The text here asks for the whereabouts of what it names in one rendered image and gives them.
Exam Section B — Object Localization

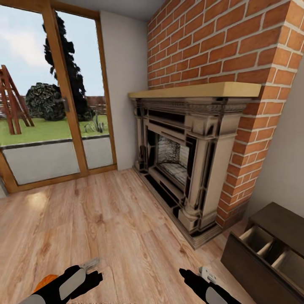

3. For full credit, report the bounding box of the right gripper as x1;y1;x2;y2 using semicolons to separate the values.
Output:
179;269;207;298

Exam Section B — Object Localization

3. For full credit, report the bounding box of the pumpkin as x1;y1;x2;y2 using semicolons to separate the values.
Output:
34;275;58;293

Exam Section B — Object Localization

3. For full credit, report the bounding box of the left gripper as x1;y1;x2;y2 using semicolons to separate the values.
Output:
71;271;103;299

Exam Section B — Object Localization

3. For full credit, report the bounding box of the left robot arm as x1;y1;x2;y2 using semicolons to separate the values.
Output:
19;257;103;304

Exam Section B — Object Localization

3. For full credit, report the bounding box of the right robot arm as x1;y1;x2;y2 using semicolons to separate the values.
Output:
179;266;241;304

